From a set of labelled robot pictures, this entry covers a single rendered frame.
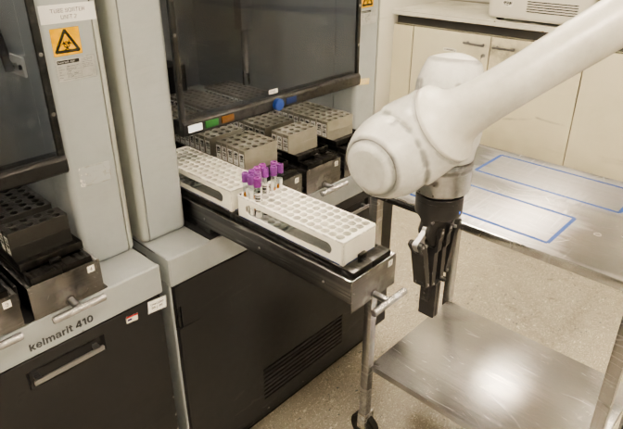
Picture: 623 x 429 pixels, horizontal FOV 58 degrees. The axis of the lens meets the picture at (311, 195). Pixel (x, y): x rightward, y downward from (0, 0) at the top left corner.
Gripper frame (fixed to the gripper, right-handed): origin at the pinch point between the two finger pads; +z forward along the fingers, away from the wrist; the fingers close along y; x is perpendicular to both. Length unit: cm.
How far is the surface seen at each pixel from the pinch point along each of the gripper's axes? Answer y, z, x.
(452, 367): -41, 52, -13
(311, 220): 2.9, -6.8, -25.3
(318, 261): 5.7, -0.8, -20.8
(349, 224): -1.9, -6.1, -19.7
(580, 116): -229, 32, -51
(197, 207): 7, 0, -57
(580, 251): -29.2, -2.1, 14.7
